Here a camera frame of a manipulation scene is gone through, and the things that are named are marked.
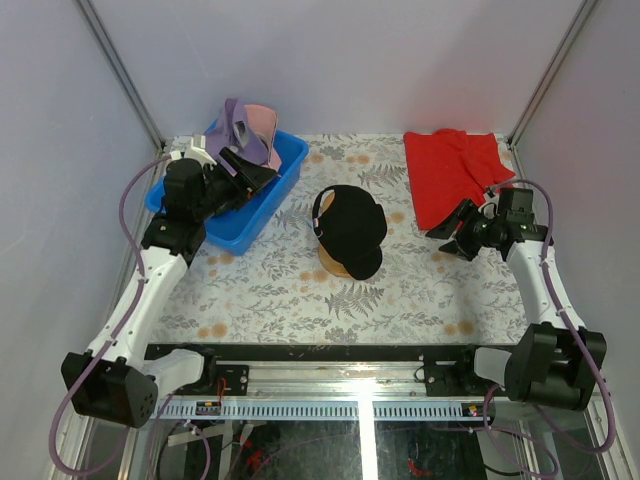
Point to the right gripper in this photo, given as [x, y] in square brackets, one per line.
[461, 246]

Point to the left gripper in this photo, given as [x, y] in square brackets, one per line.
[253, 175]

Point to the red cloth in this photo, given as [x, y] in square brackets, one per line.
[447, 167]

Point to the black baseball cap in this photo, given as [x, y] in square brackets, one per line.
[351, 226]

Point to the wooden hat stand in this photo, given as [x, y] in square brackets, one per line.
[329, 264]

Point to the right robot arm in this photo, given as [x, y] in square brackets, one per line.
[556, 361]

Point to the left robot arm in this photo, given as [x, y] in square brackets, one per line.
[112, 380]

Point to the blue plastic bin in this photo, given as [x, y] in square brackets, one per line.
[235, 231]

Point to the purple cap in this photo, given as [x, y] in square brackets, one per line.
[232, 130]

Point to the pink cap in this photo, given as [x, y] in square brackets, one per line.
[263, 121]

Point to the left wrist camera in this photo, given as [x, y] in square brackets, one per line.
[191, 147]

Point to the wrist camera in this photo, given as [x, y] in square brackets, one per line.
[516, 205]
[191, 147]

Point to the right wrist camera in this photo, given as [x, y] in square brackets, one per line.
[516, 205]

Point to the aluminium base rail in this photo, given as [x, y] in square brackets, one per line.
[329, 380]

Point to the left frame post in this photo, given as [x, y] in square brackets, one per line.
[107, 47]

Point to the frame post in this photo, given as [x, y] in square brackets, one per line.
[107, 47]
[577, 25]

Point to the slotted cable duct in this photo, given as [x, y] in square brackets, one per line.
[411, 410]

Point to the right frame post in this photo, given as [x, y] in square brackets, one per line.
[577, 25]

